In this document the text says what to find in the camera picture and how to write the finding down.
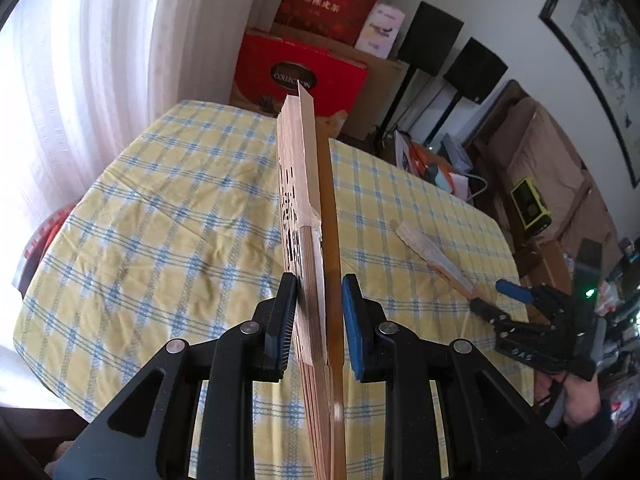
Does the large cardboard carton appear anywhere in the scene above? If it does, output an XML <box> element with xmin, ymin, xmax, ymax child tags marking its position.
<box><xmin>230</xmin><ymin>24</ymin><xmax>401</xmax><ymax>140</ymax></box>

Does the green black portable speaker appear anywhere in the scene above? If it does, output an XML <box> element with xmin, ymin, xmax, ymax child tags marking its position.
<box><xmin>510</xmin><ymin>177</ymin><xmax>552</xmax><ymax>237</ymax></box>

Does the person's right hand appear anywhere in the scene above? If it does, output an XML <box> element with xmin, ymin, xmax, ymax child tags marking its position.
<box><xmin>534</xmin><ymin>370</ymin><xmax>601</xmax><ymax>428</ymax></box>

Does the pink tissue pack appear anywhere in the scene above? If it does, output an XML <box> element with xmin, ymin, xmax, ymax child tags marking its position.
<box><xmin>355</xmin><ymin>3</ymin><xmax>405</xmax><ymax>58</ymax></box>

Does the right black loudspeaker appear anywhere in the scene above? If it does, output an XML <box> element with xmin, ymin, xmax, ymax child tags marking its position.
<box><xmin>444</xmin><ymin>38</ymin><xmax>508</xmax><ymax>104</ymax></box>

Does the framed landscape painting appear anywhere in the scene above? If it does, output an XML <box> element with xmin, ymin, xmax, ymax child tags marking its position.
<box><xmin>539</xmin><ymin>0</ymin><xmax>639</xmax><ymax>186</ymax></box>

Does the left black loudspeaker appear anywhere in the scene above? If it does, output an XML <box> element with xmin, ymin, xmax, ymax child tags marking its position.
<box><xmin>397</xmin><ymin>1</ymin><xmax>464</xmax><ymax>76</ymax></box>

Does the dark wooden side table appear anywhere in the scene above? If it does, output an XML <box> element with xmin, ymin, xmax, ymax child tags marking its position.
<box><xmin>513</xmin><ymin>240</ymin><xmax>573</xmax><ymax>294</ymax></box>

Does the red gift box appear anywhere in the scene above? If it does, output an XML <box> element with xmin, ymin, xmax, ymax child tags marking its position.
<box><xmin>231</xmin><ymin>32</ymin><xmax>369</xmax><ymax>120</ymax></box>

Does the carved wooden folding fan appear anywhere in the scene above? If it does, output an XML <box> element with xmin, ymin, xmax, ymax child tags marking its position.
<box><xmin>277</xmin><ymin>84</ymin><xmax>346</xmax><ymax>479</ymax></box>

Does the yellow plaid bed cover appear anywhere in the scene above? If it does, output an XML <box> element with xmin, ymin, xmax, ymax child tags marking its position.
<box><xmin>13</xmin><ymin>98</ymin><xmax>535</xmax><ymax>480</ymax></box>

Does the white sheer curtain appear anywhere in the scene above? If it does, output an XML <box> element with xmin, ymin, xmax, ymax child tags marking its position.
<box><xmin>0</xmin><ymin>0</ymin><xmax>281</xmax><ymax>281</ymax></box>

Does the black loudspeaker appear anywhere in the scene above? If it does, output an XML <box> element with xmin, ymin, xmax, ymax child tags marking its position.
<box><xmin>444</xmin><ymin>38</ymin><xmax>508</xmax><ymax>104</ymax></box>
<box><xmin>397</xmin><ymin>1</ymin><xmax>464</xmax><ymax>76</ymax></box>

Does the pale wooden folding fan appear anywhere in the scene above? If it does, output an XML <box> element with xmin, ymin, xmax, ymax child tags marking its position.
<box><xmin>396</xmin><ymin>221</ymin><xmax>480</xmax><ymax>301</ymax></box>

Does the brown fabric sofa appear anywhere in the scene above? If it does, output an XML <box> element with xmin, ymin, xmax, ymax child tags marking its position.
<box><xmin>464</xmin><ymin>79</ymin><xmax>622</xmax><ymax>266</ymax></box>

